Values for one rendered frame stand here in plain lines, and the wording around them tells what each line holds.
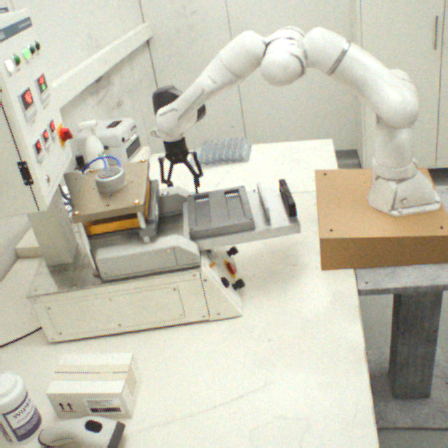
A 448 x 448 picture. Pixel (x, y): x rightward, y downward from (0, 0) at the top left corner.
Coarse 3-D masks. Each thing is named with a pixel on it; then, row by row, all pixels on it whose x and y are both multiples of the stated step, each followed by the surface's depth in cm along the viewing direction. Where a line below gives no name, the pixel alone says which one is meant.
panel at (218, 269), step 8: (216, 248) 143; (224, 248) 151; (208, 256) 132; (224, 256) 146; (232, 256) 154; (208, 264) 128; (216, 264) 135; (224, 264) 141; (216, 272) 131; (224, 272) 137; (216, 280) 127; (232, 280) 140; (224, 288) 129; (232, 288) 135; (232, 296) 131; (240, 296) 137; (240, 304) 134
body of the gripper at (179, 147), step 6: (168, 144) 166; (174, 144) 166; (180, 144) 166; (168, 150) 167; (174, 150) 167; (180, 150) 168; (186, 150) 170; (168, 156) 170; (186, 156) 171; (174, 162) 172; (180, 162) 172
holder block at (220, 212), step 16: (208, 192) 142; (224, 192) 141; (240, 192) 139; (192, 208) 135; (208, 208) 137; (224, 208) 133; (240, 208) 135; (192, 224) 128; (208, 224) 130; (224, 224) 126; (240, 224) 126
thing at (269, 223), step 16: (256, 192) 143; (272, 192) 142; (256, 208) 135; (272, 208) 134; (256, 224) 128; (272, 224) 127; (288, 224) 126; (192, 240) 126; (208, 240) 126; (224, 240) 126; (240, 240) 127
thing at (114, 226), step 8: (120, 216) 124; (128, 216) 123; (136, 216) 123; (144, 216) 122; (88, 224) 123; (96, 224) 122; (104, 224) 122; (112, 224) 122; (120, 224) 122; (128, 224) 123; (136, 224) 123; (88, 232) 123; (96, 232) 123; (104, 232) 123; (112, 232) 124; (120, 232) 124; (128, 232) 124
